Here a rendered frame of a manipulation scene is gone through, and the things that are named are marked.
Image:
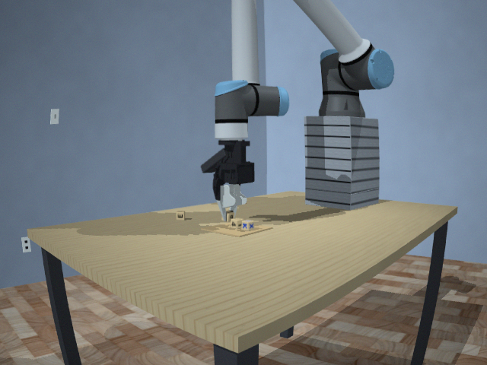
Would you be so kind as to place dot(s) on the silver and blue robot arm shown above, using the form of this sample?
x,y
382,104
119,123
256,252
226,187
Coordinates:
x,y
353,65

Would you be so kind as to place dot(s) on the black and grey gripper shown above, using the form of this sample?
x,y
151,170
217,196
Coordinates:
x,y
239,172

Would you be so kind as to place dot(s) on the tan mat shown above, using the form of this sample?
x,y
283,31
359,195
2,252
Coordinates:
x,y
227,230

